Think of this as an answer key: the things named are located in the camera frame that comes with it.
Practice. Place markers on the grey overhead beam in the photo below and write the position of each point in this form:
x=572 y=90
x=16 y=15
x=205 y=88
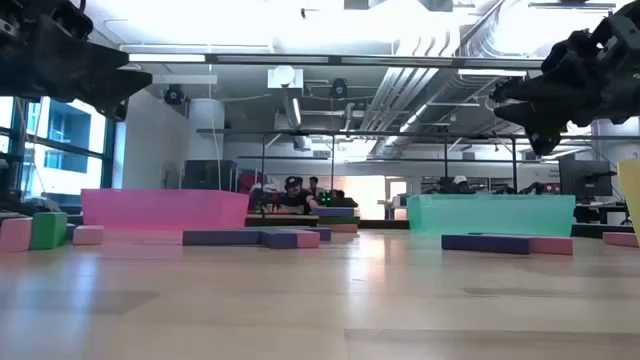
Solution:
x=400 y=61

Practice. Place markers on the teal translucent plastic bin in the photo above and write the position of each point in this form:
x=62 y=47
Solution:
x=490 y=215

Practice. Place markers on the purple rectangular block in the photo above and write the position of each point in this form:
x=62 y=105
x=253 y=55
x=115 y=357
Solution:
x=325 y=234
x=280 y=240
x=485 y=245
x=334 y=212
x=220 y=238

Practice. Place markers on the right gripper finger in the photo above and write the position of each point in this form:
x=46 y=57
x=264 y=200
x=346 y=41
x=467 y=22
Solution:
x=530 y=90
x=542 y=125

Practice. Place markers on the person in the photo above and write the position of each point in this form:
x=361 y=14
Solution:
x=297 y=200
x=314 y=185
x=459 y=184

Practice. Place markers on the black metal background frame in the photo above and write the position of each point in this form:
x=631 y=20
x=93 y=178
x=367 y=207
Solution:
x=350 y=133

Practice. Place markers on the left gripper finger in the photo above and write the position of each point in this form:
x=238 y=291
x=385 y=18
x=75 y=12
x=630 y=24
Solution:
x=95 y=55
x=115 y=87

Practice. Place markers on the black background robot arm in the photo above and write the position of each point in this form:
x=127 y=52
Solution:
x=332 y=200

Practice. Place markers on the large glass window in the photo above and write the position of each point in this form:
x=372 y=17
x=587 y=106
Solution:
x=65 y=150

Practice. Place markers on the pink translucent plastic bin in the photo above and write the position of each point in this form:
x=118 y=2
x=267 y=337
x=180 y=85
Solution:
x=165 y=210

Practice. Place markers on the black computer monitor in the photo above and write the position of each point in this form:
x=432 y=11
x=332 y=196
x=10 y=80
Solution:
x=582 y=177

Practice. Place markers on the black cabinet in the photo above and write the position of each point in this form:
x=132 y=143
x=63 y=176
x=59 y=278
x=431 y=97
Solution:
x=207 y=175

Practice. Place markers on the green rectangular block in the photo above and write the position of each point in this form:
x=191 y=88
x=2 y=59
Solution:
x=340 y=220
x=48 y=231

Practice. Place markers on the yellow translucent plastic bin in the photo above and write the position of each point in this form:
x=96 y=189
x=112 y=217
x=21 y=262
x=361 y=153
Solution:
x=631 y=195

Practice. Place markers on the ceiling light strip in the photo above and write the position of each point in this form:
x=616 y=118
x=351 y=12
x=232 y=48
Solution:
x=492 y=72
x=167 y=57

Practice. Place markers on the black ceiling camera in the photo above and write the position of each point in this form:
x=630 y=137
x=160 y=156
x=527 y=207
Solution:
x=174 y=95
x=338 y=88

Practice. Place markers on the black aluminium table frame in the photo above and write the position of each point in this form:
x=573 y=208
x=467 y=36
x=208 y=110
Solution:
x=380 y=224

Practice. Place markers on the white ceiling light box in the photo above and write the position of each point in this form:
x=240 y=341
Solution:
x=285 y=77

